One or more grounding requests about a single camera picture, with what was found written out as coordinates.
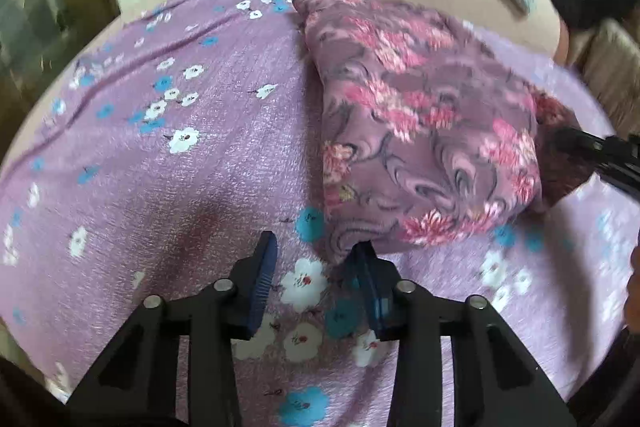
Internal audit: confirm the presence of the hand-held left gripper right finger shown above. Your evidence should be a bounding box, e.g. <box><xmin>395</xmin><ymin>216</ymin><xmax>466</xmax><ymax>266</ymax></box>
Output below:
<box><xmin>345</xmin><ymin>242</ymin><xmax>576</xmax><ymax>427</ymax></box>

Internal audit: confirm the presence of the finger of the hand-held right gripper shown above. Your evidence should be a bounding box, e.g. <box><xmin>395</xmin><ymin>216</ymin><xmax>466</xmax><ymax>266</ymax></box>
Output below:
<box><xmin>551</xmin><ymin>128</ymin><xmax>640</xmax><ymax>170</ymax></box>
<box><xmin>595</xmin><ymin>167</ymin><xmax>640</xmax><ymax>204</ymax></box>

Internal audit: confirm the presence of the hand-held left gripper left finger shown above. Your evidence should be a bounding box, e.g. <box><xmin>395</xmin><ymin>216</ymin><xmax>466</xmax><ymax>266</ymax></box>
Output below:
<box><xmin>70</xmin><ymin>231</ymin><xmax>279</xmax><ymax>427</ymax></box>

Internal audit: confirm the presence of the pink floral pillow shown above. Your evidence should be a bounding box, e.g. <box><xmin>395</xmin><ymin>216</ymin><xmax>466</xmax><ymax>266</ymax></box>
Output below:
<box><xmin>292</xmin><ymin>0</ymin><xmax>583</xmax><ymax>267</ymax></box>

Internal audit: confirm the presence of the striped sofa backrest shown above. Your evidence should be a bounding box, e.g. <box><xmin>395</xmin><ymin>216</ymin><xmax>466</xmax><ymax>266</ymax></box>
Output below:
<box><xmin>570</xmin><ymin>19</ymin><xmax>640</xmax><ymax>142</ymax></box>

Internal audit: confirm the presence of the purple floral bedsheet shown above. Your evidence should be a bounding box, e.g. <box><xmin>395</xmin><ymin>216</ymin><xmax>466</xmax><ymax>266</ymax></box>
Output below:
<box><xmin>0</xmin><ymin>0</ymin><xmax>640</xmax><ymax>427</ymax></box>

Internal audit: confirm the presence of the wooden door with glass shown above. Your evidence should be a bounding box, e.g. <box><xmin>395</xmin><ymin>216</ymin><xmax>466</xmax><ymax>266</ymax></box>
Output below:
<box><xmin>0</xmin><ymin>0</ymin><xmax>122</xmax><ymax>122</ymax></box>

